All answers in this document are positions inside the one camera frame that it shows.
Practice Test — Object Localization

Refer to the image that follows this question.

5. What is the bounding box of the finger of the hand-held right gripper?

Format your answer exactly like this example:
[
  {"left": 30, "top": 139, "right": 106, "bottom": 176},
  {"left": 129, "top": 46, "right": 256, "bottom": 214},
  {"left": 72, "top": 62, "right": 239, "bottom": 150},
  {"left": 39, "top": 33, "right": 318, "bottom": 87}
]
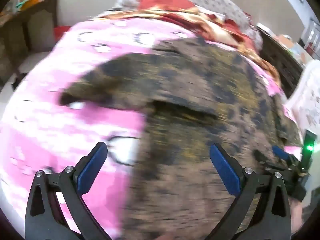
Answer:
[
  {"left": 272, "top": 145, "right": 297, "bottom": 164},
  {"left": 254, "top": 150, "right": 269, "bottom": 167}
]

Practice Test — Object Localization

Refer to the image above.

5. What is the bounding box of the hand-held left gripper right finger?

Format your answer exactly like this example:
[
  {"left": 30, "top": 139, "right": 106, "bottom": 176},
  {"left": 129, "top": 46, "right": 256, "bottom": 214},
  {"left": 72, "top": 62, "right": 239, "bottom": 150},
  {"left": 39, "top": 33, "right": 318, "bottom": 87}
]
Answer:
[{"left": 209, "top": 143, "right": 292, "bottom": 240}]

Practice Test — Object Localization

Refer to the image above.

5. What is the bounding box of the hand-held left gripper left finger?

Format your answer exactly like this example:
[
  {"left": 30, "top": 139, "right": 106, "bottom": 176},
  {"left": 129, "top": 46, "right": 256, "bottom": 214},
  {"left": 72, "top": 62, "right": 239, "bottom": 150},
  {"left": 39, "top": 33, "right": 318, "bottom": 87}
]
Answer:
[{"left": 24, "top": 141, "right": 112, "bottom": 240}]

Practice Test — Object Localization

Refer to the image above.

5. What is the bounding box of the brown patterned garment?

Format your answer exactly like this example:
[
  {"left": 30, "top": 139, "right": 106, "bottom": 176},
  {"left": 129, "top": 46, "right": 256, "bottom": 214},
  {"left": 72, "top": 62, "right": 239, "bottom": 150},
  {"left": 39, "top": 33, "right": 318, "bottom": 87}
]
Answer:
[{"left": 59, "top": 36, "right": 304, "bottom": 240}]

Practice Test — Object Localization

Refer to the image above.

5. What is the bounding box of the person's right hand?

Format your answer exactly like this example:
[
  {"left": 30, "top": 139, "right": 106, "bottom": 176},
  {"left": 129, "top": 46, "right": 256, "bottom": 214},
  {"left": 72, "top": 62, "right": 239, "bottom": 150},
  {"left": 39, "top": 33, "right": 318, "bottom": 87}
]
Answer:
[{"left": 289, "top": 197, "right": 309, "bottom": 233}]

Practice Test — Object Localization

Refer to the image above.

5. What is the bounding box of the pink penguin print blanket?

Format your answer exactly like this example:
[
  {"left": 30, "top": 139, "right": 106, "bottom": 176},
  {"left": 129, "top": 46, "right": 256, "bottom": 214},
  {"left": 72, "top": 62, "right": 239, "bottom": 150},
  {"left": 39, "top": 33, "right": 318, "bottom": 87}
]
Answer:
[{"left": 0, "top": 17, "right": 298, "bottom": 240}]

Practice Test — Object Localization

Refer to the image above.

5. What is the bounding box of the white printed headboard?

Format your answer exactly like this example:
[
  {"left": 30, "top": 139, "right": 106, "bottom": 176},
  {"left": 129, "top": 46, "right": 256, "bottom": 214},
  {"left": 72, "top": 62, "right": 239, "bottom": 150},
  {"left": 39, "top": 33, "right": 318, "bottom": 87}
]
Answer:
[{"left": 285, "top": 61, "right": 320, "bottom": 135}]

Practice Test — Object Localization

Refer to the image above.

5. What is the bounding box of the red box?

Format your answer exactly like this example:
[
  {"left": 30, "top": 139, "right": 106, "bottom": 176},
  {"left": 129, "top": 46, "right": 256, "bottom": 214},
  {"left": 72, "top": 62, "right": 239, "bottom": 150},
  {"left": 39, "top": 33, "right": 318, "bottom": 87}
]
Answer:
[{"left": 54, "top": 26, "right": 72, "bottom": 45}]

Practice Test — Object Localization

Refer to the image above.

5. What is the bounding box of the dark wooden cabinet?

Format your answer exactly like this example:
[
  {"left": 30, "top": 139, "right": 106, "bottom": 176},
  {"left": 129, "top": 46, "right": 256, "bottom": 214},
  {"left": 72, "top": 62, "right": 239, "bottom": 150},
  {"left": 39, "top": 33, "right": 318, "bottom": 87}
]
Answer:
[{"left": 0, "top": 0, "right": 59, "bottom": 88}]

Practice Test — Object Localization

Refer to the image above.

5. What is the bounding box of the red and yellow floral quilt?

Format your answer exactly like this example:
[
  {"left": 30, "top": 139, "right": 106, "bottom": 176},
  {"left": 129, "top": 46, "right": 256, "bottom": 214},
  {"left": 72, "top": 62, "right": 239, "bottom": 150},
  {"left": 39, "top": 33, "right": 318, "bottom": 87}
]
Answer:
[{"left": 94, "top": 0, "right": 280, "bottom": 80}]

